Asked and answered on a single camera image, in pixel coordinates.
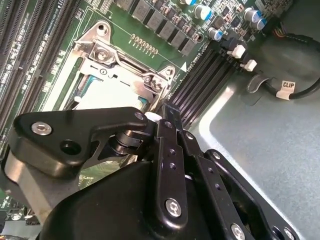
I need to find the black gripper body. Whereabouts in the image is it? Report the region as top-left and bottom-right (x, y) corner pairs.
(37, 159), (227, 240)

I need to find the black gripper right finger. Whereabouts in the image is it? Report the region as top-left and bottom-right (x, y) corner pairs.
(161, 102), (301, 240)

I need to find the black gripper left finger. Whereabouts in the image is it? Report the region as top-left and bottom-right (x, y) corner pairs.
(9, 106), (190, 227)

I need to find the silver CPU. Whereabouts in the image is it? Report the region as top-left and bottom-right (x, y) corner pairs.
(76, 79), (151, 111)

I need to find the metal wire locking lever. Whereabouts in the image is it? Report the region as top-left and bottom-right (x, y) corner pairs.
(109, 51), (173, 113)

